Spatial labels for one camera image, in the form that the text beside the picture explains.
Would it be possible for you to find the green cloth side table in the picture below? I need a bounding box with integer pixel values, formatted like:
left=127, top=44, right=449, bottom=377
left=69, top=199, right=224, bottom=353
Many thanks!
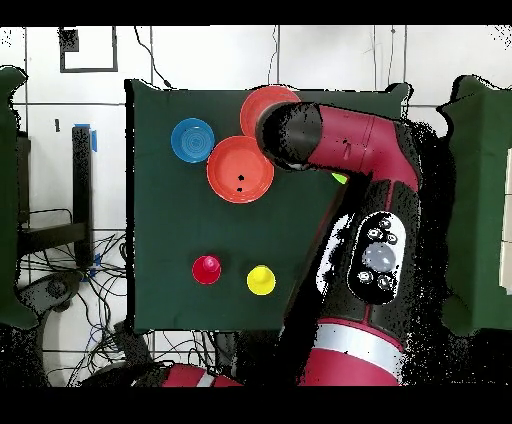
left=433, top=74, right=512, bottom=338
left=0, top=65, right=38, bottom=330

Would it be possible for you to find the black metal frame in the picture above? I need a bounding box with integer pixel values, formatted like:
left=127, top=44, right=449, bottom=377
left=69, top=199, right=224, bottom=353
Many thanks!
left=15, top=125, right=95, bottom=267

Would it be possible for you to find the red cup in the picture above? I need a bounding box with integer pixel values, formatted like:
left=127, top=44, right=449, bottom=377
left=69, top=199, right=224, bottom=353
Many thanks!
left=191, top=254, right=223, bottom=286

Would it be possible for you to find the small blue bowl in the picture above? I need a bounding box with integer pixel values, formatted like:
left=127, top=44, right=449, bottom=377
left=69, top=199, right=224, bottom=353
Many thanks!
left=170, top=117, right=216, bottom=164

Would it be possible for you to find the yellow cup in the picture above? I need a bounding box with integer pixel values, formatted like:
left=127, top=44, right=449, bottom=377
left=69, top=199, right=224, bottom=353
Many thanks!
left=246, top=264, right=277, bottom=296

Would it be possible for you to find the dark green tablecloth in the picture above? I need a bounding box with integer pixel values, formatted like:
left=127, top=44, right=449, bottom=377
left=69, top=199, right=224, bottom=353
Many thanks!
left=124, top=78, right=411, bottom=334

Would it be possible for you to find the black floor cable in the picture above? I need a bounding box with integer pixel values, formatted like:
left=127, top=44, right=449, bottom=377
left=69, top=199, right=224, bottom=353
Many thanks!
left=133, top=25, right=174, bottom=90

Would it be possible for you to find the tangle of cables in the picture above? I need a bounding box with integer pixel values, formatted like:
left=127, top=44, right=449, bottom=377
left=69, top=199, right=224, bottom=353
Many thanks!
left=19, top=231, right=217, bottom=387

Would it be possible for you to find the orange bowl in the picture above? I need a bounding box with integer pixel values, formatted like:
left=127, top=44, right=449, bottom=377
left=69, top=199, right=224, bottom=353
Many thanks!
left=206, top=135, right=276, bottom=205
left=239, top=85, right=302, bottom=139

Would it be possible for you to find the black power brick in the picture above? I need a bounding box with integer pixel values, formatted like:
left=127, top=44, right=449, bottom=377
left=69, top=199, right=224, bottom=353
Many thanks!
left=113, top=321, right=153, bottom=365

